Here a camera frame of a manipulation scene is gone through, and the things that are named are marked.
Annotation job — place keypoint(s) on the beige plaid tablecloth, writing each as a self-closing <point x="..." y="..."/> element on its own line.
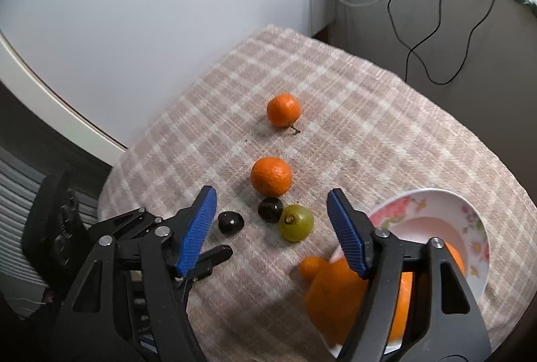
<point x="356" y="114"/>

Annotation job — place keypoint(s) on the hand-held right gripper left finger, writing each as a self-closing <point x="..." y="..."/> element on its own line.
<point x="197" y="232"/>

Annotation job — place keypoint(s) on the grey ribbed panel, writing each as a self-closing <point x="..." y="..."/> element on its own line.
<point x="16" y="198"/>

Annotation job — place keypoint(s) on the green grape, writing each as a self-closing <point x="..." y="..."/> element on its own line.
<point x="296" y="222"/>

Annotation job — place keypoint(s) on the floral white plate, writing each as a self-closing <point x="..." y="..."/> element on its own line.
<point x="419" y="228"/>

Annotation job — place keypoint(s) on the small mandarin with stem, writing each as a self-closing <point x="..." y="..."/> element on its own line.
<point x="284" y="110"/>

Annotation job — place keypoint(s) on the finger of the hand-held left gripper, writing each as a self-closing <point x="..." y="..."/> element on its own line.
<point x="140" y="215"/>
<point x="216" y="255"/>

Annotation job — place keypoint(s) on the white cabinet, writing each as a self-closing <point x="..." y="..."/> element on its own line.
<point x="126" y="9"/>

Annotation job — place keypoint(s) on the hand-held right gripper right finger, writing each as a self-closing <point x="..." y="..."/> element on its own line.
<point x="346" y="232"/>

